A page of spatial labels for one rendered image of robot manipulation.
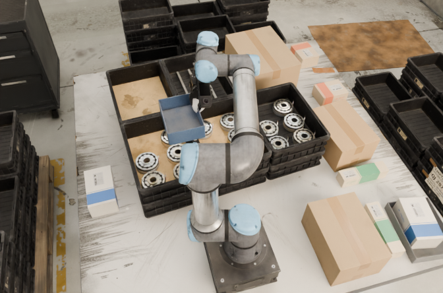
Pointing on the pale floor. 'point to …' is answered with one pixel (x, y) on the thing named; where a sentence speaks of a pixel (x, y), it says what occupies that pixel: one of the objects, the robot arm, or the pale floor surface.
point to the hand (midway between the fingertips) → (198, 111)
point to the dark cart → (26, 51)
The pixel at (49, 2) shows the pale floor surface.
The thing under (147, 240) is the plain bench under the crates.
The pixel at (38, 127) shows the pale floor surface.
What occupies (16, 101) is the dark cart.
